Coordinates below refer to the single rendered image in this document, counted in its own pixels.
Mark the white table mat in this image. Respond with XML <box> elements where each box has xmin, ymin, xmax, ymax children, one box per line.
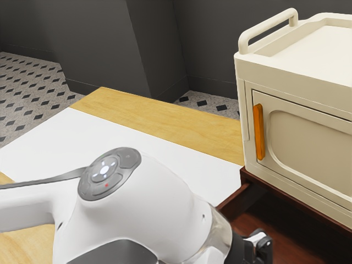
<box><xmin>0</xmin><ymin>106</ymin><xmax>245</xmax><ymax>229</ymax></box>

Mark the dark brown wooden cabinet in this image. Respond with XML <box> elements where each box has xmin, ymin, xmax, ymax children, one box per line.
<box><xmin>216</xmin><ymin>166</ymin><xmax>352</xmax><ymax>264</ymax></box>

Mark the cream box with orange handle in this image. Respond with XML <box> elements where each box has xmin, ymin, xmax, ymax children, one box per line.
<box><xmin>233</xmin><ymin>7</ymin><xmax>352</xmax><ymax>221</ymax></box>

